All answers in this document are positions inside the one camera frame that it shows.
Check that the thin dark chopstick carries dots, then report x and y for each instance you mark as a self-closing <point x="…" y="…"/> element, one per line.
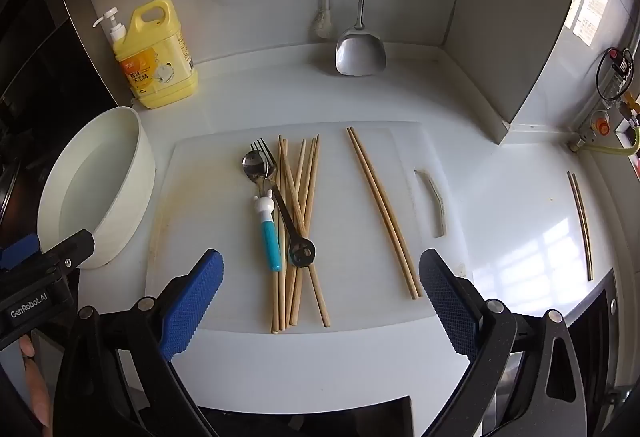
<point x="584" y="227"/>
<point x="579" y="227"/>

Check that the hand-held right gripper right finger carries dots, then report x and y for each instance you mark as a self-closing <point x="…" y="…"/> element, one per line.
<point x="447" y="302"/>

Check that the yellow detergent pump bottle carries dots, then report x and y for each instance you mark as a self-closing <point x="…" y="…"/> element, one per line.
<point x="155" y="67"/>

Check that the metal fork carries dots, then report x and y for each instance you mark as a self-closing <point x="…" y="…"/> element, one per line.
<point x="302" y="247"/>

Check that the white round bowl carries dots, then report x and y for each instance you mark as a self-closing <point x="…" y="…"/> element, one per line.
<point x="100" y="177"/>

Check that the pair of wooden chopsticks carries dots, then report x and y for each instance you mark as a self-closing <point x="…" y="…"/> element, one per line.
<point x="387" y="216"/>

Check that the pile of wooden chopsticks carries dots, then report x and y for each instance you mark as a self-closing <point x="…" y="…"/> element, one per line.
<point x="282" y="302"/>

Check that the person's left hand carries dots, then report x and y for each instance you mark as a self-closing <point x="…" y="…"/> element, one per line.
<point x="39" y="392"/>

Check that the gas pipe valve assembly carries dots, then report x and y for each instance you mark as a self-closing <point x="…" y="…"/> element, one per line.
<point x="612" y="82"/>

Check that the black kitchen appliance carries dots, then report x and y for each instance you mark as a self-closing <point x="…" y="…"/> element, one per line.
<point x="40" y="67"/>

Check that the white plastic cutting board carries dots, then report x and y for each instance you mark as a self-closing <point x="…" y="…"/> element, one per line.
<point x="350" y="267"/>

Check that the white paper notice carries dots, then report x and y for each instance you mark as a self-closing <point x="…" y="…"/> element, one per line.
<point x="590" y="17"/>

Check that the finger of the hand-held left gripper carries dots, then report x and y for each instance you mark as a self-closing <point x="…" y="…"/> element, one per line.
<point x="20" y="251"/>
<point x="70" y="252"/>

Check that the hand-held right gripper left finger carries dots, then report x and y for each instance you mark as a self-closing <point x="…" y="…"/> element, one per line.
<point x="192" y="302"/>

